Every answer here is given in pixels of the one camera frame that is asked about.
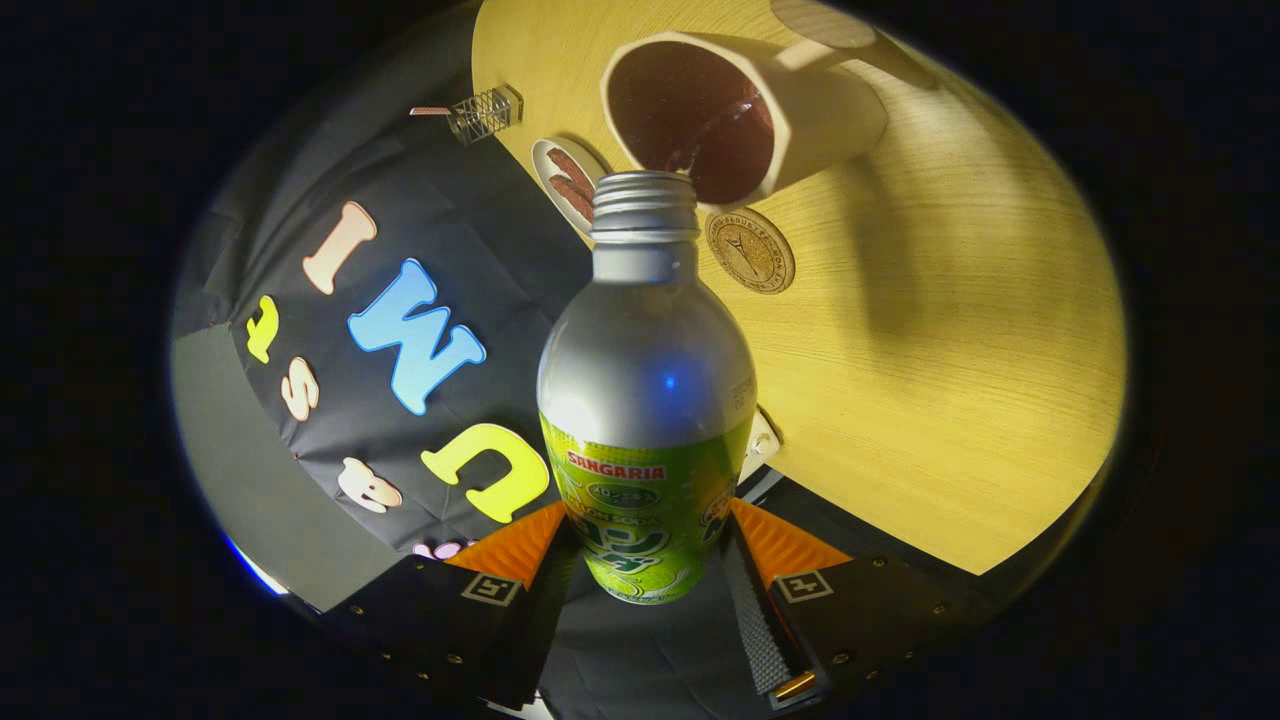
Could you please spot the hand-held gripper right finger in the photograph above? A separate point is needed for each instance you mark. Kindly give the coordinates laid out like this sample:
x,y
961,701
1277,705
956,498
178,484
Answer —
x,y
755,620

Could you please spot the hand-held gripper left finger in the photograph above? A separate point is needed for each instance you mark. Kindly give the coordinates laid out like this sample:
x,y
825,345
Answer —
x,y
545,620

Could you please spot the silver bottle with green label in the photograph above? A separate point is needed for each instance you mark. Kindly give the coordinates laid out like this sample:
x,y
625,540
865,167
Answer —
x,y
645,370

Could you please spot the round brown coaster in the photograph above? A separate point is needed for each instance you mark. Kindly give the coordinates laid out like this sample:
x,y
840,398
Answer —
x,y
750,250

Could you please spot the wooden table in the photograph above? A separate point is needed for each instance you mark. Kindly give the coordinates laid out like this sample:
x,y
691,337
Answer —
x,y
950,400

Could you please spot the white round plate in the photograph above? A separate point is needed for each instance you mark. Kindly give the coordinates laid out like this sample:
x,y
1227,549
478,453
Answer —
x,y
550,195

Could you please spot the brown meat piece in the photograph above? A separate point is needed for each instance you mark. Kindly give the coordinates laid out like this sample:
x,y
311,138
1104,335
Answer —
x,y
572,185

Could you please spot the pink striped straw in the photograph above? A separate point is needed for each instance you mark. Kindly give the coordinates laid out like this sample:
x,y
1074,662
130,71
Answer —
x,y
430,110

